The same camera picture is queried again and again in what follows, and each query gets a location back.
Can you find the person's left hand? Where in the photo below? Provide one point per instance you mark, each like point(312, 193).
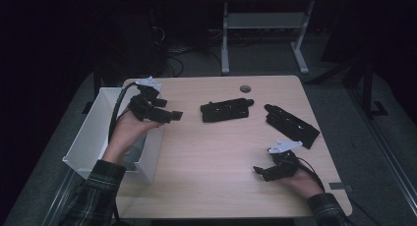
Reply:
point(126, 136)

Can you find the person's right hand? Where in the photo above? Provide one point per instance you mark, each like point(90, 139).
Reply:
point(303, 183)

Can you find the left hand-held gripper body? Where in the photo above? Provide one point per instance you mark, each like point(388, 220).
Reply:
point(146, 103)

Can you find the aluminium rail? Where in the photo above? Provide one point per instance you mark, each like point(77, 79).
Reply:
point(387, 147)
point(59, 203)

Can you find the black glove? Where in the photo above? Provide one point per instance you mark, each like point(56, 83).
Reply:
point(226, 110)
point(291, 125)

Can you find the white cardboard box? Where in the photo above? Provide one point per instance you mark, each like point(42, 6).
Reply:
point(95, 134)

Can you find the white metal frame table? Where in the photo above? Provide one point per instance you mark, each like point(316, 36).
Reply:
point(265, 21)

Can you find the grey tape strip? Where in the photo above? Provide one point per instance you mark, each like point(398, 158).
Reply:
point(341, 186)

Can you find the black metal stand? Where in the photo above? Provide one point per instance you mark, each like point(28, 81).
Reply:
point(369, 88)

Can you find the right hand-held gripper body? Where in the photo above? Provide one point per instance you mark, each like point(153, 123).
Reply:
point(283, 165)

